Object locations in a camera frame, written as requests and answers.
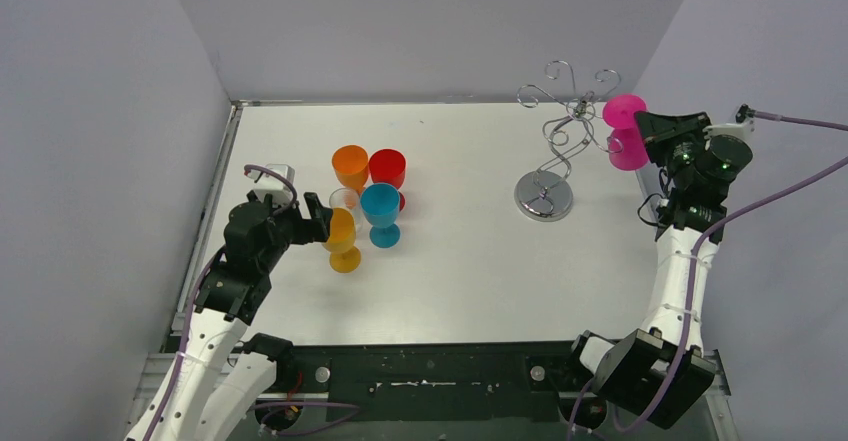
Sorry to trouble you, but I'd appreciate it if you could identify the pink wine glass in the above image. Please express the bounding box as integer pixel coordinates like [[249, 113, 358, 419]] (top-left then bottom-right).
[[602, 94, 649, 171]]

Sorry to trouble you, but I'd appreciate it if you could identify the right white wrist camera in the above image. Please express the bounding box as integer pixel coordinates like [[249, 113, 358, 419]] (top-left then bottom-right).
[[703, 120, 755, 143]]

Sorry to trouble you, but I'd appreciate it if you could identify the yellow wine glass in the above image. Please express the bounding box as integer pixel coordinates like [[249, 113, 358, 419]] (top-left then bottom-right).
[[323, 208, 361, 274]]

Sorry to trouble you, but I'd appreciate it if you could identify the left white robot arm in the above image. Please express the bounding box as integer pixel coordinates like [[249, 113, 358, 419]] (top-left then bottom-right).
[[126, 192, 333, 440]]

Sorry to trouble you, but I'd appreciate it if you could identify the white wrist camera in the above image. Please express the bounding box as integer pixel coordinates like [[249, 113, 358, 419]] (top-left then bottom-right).
[[703, 120, 755, 143], [245, 164, 297, 207]]

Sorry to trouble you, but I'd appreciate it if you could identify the clear wine glass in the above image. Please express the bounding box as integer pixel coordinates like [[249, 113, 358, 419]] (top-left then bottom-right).
[[329, 187, 364, 233]]

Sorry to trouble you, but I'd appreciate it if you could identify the silver wire glass rack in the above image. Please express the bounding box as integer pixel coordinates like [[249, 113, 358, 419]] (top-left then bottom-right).
[[513, 60, 624, 222]]

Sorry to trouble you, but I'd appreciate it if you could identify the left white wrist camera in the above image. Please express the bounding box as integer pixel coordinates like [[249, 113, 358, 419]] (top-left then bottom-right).
[[245, 164, 297, 207]]

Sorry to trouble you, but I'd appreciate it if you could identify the blue wine glass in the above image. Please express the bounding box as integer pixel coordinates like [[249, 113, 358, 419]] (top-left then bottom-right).
[[360, 183, 401, 249]]

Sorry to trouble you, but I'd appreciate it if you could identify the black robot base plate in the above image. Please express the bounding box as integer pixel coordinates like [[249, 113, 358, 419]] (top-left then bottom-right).
[[266, 341, 588, 422]]

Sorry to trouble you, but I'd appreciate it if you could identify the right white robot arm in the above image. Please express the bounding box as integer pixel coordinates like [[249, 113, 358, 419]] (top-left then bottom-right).
[[563, 111, 754, 429]]

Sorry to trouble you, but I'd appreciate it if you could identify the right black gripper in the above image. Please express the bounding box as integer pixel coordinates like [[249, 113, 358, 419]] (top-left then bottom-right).
[[637, 114, 718, 190]]

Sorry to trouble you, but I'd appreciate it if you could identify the orange wine glass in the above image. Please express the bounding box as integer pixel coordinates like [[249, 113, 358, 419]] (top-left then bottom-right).
[[331, 145, 369, 194]]

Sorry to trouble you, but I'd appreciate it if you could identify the red wine glass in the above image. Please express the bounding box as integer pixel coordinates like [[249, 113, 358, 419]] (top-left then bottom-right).
[[369, 148, 406, 210]]

